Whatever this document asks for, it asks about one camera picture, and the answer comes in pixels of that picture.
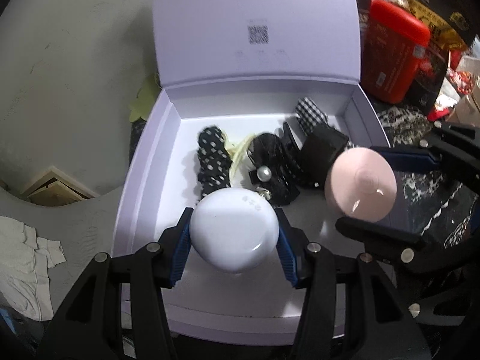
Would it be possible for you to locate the cream claw hair clip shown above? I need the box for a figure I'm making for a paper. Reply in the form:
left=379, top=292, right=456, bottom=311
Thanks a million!
left=224, top=134, right=256, bottom=187

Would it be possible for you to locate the white cloth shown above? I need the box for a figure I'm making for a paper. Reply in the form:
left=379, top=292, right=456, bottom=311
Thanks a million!
left=0, top=216, right=66, bottom=321

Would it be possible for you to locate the red canister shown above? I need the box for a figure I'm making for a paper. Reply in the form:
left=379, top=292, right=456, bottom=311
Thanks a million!
left=360, top=0, right=431, bottom=104

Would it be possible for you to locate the black white gingham bow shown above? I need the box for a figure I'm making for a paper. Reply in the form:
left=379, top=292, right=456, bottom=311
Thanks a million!
left=295, top=97, right=355, bottom=150

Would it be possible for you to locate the black velvet scrunchie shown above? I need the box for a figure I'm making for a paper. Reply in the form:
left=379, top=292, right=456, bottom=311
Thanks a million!
left=300, top=124, right=349, bottom=190

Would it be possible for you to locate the wooden frame on floor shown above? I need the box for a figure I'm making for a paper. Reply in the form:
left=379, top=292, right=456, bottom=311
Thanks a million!
left=20, top=166, right=99, bottom=207

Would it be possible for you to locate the grey chair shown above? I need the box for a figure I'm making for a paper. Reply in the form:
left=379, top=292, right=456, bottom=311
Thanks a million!
left=1, top=187, right=123, bottom=311

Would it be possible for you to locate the lavender gift box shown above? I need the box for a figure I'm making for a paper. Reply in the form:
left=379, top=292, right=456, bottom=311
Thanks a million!
left=112, top=0, right=389, bottom=346

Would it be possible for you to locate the black polka dot hair clip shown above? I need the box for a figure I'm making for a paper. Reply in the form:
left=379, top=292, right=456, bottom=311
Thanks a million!
left=197, top=126, right=233, bottom=199

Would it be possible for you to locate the white round compact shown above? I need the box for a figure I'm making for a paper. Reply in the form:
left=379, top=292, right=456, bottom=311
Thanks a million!
left=190, top=188, right=280, bottom=274

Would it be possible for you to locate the black snack bag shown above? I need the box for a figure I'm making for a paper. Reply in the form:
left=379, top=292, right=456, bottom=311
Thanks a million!
left=404, top=0, right=476, bottom=115

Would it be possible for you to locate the pink round compact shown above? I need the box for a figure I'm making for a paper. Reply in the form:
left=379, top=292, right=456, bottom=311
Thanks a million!
left=325, top=147, right=397, bottom=223

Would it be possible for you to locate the black pearl bow clip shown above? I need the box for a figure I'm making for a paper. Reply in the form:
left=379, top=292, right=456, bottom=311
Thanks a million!
left=247, top=133, right=299, bottom=206

